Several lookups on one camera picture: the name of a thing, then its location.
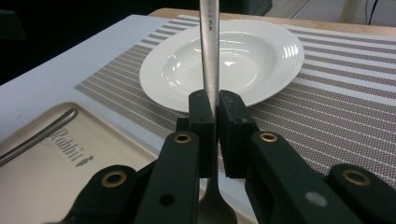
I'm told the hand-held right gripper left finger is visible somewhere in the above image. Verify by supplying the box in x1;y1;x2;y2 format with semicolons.
177;90;218;179

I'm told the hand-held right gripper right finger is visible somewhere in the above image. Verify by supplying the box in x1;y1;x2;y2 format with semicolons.
218;90;260;179

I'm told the white deep plate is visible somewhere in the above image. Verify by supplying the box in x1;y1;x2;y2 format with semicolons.
138;19;305;114

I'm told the silver metal fork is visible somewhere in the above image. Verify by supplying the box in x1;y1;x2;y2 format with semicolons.
196;0;239;224

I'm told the silver metal cutlery piece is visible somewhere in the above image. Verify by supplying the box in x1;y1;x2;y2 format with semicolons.
0;107;79;168

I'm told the beige plastic tray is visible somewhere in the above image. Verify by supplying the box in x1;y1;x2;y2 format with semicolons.
0;102;260;224

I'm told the striped woven placemat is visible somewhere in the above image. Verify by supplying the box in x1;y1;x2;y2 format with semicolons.
74;14;396;190

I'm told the teal glass stand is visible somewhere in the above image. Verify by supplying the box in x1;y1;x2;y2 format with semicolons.
245;0;274;17

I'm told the light grey table cover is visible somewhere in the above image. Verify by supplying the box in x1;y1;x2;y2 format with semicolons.
0;14;260;218

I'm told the dark object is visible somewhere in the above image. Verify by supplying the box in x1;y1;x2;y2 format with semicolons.
0;8;28;40

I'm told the black cable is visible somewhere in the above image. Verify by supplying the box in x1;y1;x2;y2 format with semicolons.
368;0;380;26

